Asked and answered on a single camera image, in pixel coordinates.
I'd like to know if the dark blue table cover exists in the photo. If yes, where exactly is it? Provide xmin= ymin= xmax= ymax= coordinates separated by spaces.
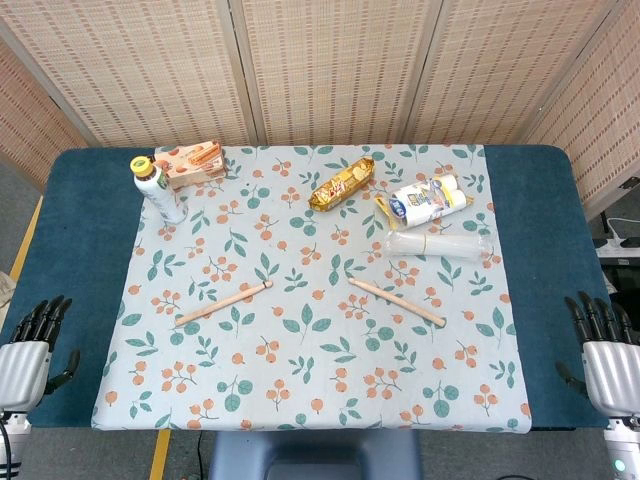
xmin=0 ymin=144 xmax=614 ymax=431

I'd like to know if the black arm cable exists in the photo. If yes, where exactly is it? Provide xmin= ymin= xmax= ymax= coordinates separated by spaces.
xmin=0 ymin=422 xmax=14 ymax=480

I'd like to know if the golden biscuit packet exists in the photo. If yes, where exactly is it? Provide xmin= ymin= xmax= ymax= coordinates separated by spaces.
xmin=307 ymin=156 xmax=376 ymax=213

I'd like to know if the wooden stick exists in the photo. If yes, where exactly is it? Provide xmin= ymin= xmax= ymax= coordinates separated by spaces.
xmin=174 ymin=280 xmax=274 ymax=327
xmin=348 ymin=277 xmax=447 ymax=329

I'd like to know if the white bottle with yellow cap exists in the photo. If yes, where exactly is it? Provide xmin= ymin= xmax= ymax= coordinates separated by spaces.
xmin=130 ymin=155 xmax=190 ymax=225

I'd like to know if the orange wafer snack box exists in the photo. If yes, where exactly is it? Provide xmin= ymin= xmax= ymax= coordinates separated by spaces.
xmin=152 ymin=140 xmax=227 ymax=190

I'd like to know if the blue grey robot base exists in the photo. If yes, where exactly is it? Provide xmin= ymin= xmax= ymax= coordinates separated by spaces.
xmin=208 ymin=429 xmax=422 ymax=480

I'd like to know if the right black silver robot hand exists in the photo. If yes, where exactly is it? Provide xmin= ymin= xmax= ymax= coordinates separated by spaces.
xmin=556 ymin=291 xmax=640 ymax=424

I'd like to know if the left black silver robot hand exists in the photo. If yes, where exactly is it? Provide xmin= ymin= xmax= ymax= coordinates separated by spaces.
xmin=0 ymin=294 xmax=81 ymax=412

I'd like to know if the white rolls plastic pack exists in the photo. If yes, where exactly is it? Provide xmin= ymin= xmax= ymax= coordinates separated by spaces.
xmin=374 ymin=173 xmax=475 ymax=232

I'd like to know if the floral printed tablecloth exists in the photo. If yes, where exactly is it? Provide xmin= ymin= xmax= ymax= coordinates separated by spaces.
xmin=90 ymin=143 xmax=533 ymax=432

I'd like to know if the white power strip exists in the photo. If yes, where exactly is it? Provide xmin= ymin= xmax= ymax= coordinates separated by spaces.
xmin=592 ymin=234 xmax=640 ymax=252

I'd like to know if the clear plastic tube pack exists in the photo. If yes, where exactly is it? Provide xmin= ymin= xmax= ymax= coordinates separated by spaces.
xmin=383 ymin=229 xmax=494 ymax=262

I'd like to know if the white power cable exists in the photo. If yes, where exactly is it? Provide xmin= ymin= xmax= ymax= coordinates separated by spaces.
xmin=606 ymin=216 xmax=640 ymax=242

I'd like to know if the bamboo folding screen panel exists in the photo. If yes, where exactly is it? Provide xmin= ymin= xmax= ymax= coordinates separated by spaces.
xmin=0 ymin=39 xmax=89 ymax=194
xmin=524 ymin=0 xmax=640 ymax=221
xmin=404 ymin=0 xmax=626 ymax=147
xmin=0 ymin=0 xmax=251 ymax=149
xmin=229 ymin=0 xmax=444 ymax=147

